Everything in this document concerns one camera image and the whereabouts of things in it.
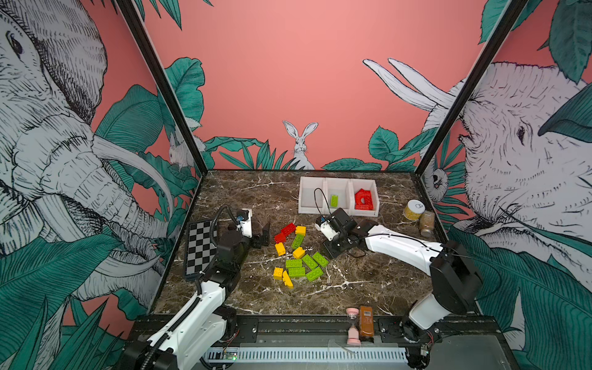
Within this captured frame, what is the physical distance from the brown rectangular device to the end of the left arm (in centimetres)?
40

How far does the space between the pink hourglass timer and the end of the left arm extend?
1.24 ft

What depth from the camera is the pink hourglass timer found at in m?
0.72

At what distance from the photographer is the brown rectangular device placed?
0.73 metres
